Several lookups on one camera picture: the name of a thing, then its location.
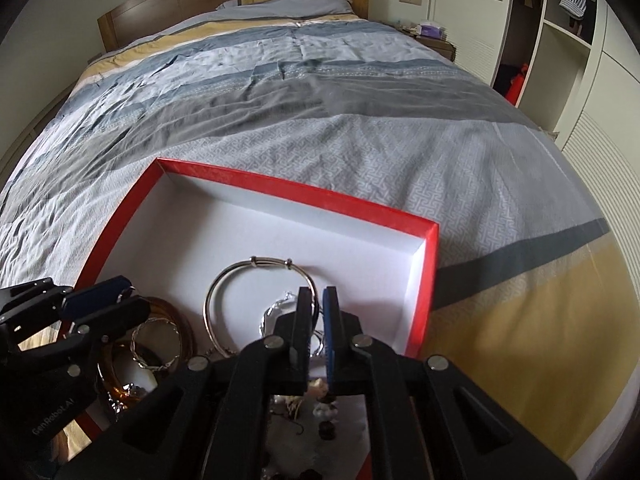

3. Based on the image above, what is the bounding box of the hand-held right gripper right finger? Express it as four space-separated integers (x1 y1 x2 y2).
322 287 576 480

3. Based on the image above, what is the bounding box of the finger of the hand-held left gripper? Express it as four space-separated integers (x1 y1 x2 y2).
0 296 151 356
0 276 132 328

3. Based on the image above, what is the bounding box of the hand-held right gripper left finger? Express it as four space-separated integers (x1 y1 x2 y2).
52 287 313 480

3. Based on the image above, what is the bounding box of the small dark silver trinket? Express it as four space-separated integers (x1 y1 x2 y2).
259 290 326 358

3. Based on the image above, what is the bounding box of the amber bangle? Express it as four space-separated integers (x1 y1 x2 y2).
96 340 166 413

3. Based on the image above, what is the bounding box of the twisted silver bracelet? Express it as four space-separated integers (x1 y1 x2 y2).
131 319 182 373

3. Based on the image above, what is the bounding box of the dark brown bangle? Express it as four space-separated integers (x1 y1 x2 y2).
132 296 197 361

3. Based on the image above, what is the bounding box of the dark bead bracelet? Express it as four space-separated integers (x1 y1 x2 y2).
272 380 346 480

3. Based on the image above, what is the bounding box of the silver chain bracelet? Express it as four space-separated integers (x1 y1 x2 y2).
107 382 148 413

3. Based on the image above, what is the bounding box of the plain silver bangle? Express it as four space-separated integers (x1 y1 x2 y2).
203 256 321 358

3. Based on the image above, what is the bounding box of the red jewelry box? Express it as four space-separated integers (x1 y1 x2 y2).
75 157 440 480

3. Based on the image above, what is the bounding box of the grey patterned quilt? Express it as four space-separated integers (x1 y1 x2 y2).
0 0 640 461

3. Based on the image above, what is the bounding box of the wooden nightstand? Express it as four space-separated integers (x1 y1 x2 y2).
400 22 457 63

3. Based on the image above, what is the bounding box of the red bag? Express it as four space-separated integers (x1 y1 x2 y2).
505 62 531 106

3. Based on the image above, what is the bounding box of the grey pillow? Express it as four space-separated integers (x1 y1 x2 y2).
215 0 353 18

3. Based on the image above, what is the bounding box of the white wardrobe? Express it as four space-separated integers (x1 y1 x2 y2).
427 0 640 201

